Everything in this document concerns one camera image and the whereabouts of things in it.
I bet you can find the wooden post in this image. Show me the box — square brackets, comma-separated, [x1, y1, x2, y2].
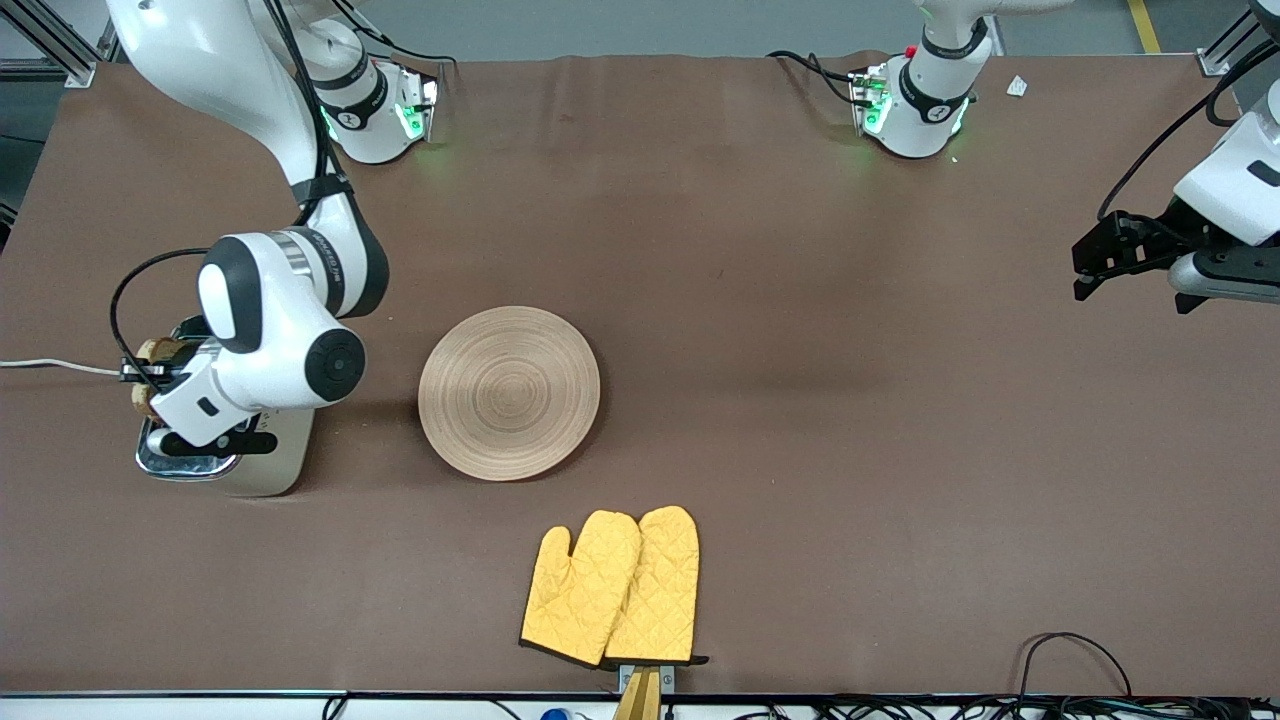
[612, 668, 663, 720]

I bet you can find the cream and chrome toaster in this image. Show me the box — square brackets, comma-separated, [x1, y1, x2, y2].
[135, 313, 322, 499]

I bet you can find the round wooden plate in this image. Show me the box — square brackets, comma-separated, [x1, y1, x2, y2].
[418, 305, 602, 483]

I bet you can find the brown bread slice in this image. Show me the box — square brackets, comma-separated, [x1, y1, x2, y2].
[131, 339, 188, 418]

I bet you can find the yellow quilted oven mitt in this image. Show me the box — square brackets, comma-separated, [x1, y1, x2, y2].
[604, 505, 710, 667]
[519, 510, 642, 668]

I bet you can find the brown table cloth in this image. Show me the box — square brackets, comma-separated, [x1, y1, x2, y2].
[0, 52, 1280, 697]

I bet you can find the aluminium frame profile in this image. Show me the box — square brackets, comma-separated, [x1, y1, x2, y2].
[1194, 8, 1263, 78]
[0, 0, 138, 90]

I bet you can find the white toaster power cord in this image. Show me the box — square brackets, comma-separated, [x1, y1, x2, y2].
[0, 357, 126, 379]

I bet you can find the black left base cable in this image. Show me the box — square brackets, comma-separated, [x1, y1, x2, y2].
[767, 49, 864, 107]

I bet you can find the black base cable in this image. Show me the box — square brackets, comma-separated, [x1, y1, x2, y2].
[767, 49, 864, 107]
[330, 0, 459, 101]

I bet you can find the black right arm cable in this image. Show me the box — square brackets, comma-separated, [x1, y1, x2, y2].
[109, 0, 353, 391]

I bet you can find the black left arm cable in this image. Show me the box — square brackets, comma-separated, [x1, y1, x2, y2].
[1095, 40, 1280, 223]

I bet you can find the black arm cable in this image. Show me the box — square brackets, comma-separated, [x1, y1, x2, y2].
[109, 0, 353, 391]
[1095, 40, 1280, 223]

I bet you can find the black right base cable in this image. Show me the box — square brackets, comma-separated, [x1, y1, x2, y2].
[330, 0, 459, 101]

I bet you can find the yellow floor tape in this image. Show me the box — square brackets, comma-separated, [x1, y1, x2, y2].
[1126, 0, 1164, 56]

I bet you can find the black looped cable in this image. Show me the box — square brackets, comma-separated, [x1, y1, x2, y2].
[1019, 632, 1136, 701]

